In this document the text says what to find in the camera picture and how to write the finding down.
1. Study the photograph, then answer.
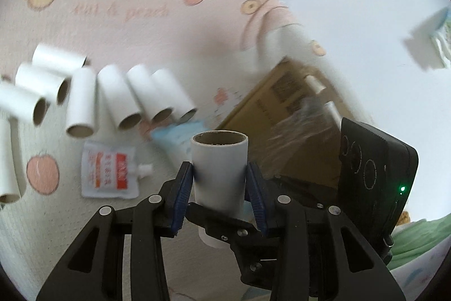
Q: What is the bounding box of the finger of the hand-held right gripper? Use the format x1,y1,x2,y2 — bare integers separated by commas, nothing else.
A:
262,175,341,209
186,201,256,247

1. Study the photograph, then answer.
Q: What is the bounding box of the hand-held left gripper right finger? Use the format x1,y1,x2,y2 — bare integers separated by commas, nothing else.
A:
245,162,406,301

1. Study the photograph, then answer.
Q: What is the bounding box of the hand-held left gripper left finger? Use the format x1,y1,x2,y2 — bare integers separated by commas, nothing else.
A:
35,161,194,301

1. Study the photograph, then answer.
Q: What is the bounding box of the white cardboard tube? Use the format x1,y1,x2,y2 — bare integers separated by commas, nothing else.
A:
305,74,328,93
324,101,342,127
190,131,249,249

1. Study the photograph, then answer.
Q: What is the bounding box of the brown cardboard box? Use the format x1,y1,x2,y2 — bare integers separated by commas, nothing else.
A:
215,56,344,189

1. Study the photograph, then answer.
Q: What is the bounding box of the light blue cream tube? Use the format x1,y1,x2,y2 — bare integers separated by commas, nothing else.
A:
150,121,212,168

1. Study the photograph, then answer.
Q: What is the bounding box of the green cloth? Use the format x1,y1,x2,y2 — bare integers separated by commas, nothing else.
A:
388,216,451,270

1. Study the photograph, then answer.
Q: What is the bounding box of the white sachet red label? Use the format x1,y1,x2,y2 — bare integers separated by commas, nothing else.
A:
80,140,154,199

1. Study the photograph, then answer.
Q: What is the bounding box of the floral printed clothing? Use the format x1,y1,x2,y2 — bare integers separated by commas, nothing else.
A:
389,246,446,301

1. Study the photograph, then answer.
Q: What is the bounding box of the pile of white paper tubes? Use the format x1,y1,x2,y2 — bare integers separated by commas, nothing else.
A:
0,43,198,206

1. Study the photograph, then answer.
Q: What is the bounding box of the white tissue pack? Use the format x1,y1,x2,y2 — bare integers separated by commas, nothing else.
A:
403,6,451,71

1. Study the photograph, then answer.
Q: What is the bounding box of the pink printed blanket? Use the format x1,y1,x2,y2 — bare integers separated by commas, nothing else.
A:
0,0,328,301

